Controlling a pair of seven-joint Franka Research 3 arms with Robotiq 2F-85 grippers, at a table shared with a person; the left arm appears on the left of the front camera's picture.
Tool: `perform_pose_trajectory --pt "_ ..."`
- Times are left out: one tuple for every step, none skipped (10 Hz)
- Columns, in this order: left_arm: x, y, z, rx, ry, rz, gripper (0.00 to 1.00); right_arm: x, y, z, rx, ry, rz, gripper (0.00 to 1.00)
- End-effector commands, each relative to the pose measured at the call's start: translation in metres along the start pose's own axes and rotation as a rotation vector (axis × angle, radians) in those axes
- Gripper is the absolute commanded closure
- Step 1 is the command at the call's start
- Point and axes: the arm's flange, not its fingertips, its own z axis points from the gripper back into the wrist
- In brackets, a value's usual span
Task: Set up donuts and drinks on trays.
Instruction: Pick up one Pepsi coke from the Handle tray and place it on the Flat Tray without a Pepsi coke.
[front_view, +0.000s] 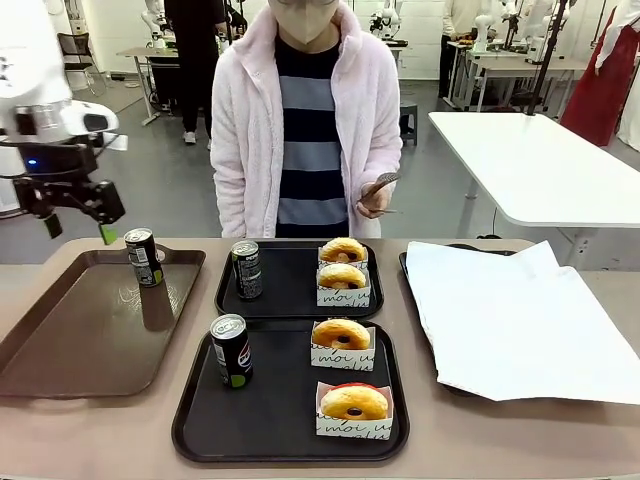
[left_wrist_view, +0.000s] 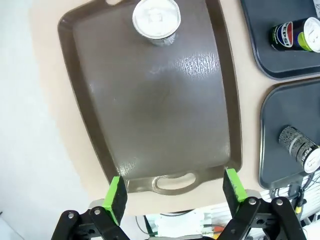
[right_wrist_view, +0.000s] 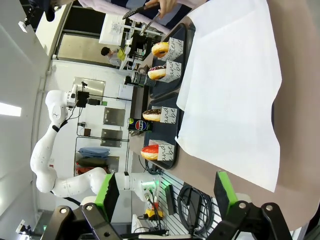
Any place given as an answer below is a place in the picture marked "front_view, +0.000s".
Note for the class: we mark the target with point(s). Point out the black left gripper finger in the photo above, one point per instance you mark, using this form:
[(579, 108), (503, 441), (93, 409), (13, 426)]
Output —
[(102, 202), (35, 200)]

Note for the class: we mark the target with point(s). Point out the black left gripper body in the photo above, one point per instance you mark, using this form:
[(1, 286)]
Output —
[(57, 162)]

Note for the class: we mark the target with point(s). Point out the black soda can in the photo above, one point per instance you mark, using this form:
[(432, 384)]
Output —
[(232, 355), (247, 275), (142, 260)]

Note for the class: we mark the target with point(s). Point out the small chocolate iced donut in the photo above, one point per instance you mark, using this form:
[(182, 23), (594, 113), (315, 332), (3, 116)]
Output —
[(342, 250)]

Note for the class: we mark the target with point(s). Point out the metal tongs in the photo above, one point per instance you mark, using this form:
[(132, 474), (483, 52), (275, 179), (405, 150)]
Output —
[(385, 180)]

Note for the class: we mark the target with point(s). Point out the person's left forearm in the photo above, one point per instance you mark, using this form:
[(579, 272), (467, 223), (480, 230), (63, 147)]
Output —
[(390, 165)]

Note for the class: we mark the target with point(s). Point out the person's right forearm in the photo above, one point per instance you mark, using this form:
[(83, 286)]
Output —
[(225, 190)]

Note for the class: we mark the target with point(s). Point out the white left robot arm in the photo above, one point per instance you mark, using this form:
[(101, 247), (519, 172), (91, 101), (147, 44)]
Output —
[(27, 55)]

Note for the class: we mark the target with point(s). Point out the person's left hand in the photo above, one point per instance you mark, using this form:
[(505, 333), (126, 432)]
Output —
[(376, 204)]

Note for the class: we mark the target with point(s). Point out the black office chair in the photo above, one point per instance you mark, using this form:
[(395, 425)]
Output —
[(75, 55)]

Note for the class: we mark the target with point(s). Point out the brown plastic tray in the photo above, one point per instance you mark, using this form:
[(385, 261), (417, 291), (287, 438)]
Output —
[(75, 325)]

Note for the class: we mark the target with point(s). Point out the grey background table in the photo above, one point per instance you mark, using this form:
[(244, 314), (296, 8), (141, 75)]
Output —
[(395, 50), (145, 52), (515, 65)]

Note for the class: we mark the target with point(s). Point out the person in pink jacket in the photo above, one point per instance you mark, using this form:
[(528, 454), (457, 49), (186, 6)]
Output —
[(245, 125)]

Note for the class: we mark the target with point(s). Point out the person in black clothes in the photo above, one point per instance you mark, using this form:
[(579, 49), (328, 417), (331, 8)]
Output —
[(197, 65)]

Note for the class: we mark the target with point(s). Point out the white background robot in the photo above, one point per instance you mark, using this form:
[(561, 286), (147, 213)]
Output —
[(385, 20), (482, 27), (155, 25)]

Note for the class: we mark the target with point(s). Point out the black square tray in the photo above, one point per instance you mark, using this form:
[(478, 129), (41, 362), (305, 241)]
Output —
[(280, 400), (290, 280)]

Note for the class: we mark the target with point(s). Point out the navy grey striped sweater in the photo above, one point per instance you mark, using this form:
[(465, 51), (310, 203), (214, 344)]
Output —
[(312, 150)]

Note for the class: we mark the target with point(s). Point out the beige face mask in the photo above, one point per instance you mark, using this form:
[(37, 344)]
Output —
[(300, 20)]

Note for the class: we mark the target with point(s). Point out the black tray under paper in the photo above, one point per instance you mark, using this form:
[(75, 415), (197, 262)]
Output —
[(403, 272)]

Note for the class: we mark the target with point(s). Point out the glazed donut with red icing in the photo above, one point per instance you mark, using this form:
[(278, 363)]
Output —
[(345, 400)]

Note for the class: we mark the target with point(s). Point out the grey plastic stool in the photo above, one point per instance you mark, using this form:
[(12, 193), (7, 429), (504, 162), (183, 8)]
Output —
[(407, 120)]

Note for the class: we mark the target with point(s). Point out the yellow donut in paper box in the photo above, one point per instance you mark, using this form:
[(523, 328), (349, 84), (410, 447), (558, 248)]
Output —
[(350, 430)]

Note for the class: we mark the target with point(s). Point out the person in white top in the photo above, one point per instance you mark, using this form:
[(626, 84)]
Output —
[(450, 45)]

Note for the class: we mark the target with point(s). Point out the white paper sheet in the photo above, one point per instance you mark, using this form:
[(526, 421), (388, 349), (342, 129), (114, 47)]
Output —
[(500, 310)]

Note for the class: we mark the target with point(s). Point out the white table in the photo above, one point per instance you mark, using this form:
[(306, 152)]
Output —
[(535, 165)]

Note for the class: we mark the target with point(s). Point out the black stand pole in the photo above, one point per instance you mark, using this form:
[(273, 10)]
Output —
[(546, 55)]

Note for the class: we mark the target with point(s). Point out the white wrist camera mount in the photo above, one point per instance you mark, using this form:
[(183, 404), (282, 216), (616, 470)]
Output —
[(95, 120)]

